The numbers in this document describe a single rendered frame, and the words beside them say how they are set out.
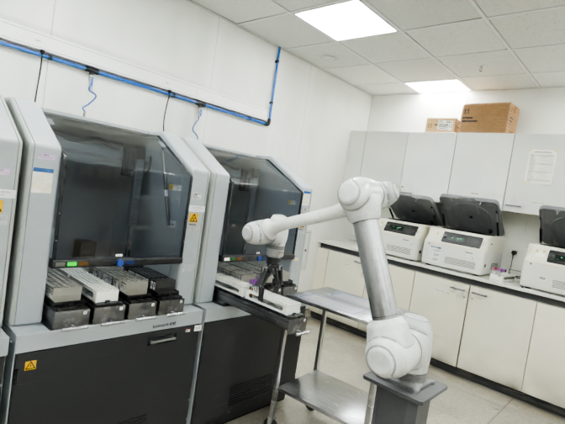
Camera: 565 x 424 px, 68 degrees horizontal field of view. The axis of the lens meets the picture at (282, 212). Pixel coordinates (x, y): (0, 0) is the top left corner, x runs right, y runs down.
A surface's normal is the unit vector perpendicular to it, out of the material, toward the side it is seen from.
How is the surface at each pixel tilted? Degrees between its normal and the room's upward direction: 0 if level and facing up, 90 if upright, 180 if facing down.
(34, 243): 90
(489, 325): 90
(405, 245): 90
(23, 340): 90
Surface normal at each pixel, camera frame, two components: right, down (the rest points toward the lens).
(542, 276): -0.68, -0.06
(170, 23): 0.73, 0.15
